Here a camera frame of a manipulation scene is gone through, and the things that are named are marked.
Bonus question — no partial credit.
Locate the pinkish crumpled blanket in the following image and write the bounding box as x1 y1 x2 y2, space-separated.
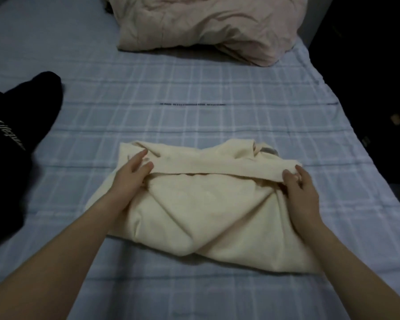
146 0 309 67

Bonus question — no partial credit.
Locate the person's left forearm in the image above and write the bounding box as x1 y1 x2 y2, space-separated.
0 196 129 320

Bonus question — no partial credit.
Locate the black hoodie with white lettering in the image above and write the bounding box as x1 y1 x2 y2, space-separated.
0 71 64 250

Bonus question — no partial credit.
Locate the cream printed hoodie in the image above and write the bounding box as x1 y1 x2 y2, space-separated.
85 139 322 274

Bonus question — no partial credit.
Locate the bed with blue plaid sheet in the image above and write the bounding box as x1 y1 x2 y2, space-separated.
0 0 400 320

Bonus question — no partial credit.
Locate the person's left hand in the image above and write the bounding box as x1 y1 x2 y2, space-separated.
102 149 154 214

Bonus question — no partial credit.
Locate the person's right hand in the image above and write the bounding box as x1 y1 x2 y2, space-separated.
281 164 324 232

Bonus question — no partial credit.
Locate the person's right forearm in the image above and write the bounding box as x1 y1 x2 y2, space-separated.
300 220 400 320

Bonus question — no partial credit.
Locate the beige crumpled duvet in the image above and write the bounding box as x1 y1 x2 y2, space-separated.
116 0 220 52

